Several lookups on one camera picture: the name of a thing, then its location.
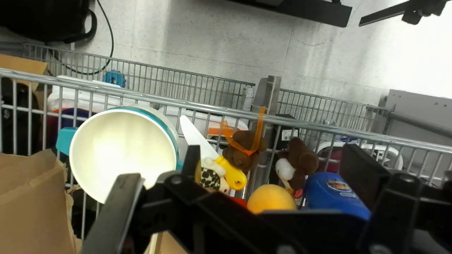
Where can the blue detergent bottle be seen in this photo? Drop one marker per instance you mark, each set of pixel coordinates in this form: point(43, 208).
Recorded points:
point(334, 192)

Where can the white plastic knife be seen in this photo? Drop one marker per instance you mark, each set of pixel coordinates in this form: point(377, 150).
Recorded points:
point(198, 136)

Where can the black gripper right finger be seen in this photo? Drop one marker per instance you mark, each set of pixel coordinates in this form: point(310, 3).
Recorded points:
point(393, 212)

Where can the loose cardboard flap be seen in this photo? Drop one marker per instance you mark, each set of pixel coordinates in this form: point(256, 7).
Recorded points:
point(19, 64)

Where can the black backpack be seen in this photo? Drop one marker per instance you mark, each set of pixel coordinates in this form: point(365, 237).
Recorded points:
point(43, 19)

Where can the large cardboard box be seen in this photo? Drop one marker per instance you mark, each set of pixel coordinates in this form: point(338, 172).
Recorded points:
point(29, 206)

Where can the black camera stand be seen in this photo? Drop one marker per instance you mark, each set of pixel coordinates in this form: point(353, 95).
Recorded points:
point(414, 9)

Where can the white cabinet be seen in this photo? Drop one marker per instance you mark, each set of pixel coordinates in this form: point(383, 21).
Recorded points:
point(418, 107)

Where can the white dish with teal band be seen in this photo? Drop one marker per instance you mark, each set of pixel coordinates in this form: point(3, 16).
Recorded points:
point(118, 150)

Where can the dark brown plush bear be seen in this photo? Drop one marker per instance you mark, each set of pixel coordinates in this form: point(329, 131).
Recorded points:
point(301, 160)

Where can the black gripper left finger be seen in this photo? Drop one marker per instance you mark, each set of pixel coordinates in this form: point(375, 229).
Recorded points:
point(113, 216)

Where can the black flat platform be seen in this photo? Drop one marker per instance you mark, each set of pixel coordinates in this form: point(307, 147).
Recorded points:
point(301, 9)

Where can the yellow orange ball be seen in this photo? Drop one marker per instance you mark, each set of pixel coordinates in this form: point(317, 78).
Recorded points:
point(270, 199)

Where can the blue tape roll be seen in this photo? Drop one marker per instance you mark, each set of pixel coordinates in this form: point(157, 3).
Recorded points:
point(115, 79)

